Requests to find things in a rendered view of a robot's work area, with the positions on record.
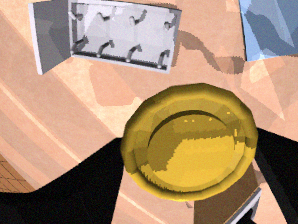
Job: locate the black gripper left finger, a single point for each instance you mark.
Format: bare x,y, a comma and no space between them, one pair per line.
86,194

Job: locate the white dish rack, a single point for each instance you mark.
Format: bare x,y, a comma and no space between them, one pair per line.
136,35

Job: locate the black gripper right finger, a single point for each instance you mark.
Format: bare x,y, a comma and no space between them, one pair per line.
277,159

